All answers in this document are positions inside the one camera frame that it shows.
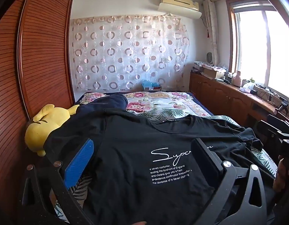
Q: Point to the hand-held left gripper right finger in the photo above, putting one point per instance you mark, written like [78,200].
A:
[205,155]

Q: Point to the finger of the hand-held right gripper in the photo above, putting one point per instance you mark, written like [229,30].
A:
[284,124]
[269,132]

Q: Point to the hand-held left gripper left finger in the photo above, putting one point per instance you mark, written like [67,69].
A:
[80,161]

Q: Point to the black printed t-shirt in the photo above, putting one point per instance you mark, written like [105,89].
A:
[125,157]

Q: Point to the person's right hand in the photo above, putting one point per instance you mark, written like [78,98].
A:
[281,178]

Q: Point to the leaf-print bed sheet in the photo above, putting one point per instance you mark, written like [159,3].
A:
[179,114]

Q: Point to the yellow plush toy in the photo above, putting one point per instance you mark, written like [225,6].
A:
[41,131]

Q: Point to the white plastic bag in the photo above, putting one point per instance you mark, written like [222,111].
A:
[245,89]

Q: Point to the blue mattress cover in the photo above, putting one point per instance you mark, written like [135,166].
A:
[203,103]

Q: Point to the wooden low cabinet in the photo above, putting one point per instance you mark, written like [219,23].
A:
[217,93]

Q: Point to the pink plastic bottle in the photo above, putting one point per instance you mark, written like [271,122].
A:
[236,78]

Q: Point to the navy folded garment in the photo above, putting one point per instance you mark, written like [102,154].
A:
[107,103]

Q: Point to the floral quilt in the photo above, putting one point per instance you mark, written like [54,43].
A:
[158,103]

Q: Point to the cardboard box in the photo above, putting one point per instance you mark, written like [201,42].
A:
[213,73]

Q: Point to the wooden-framed window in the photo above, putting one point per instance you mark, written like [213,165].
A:
[252,46]

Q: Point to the blue plastic bag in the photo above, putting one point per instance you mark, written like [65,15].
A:
[149,84]

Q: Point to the grey round desk fan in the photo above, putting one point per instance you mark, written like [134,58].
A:
[209,58]

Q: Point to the wooden slatted wardrobe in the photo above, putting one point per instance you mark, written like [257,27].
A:
[41,51]

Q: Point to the white floral window curtain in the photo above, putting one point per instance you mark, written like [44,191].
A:
[212,28]

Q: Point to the circle-patterned sheer curtain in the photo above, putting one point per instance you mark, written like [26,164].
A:
[125,51]

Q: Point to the small black tripod camera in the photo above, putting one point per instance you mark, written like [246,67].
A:
[284,106]

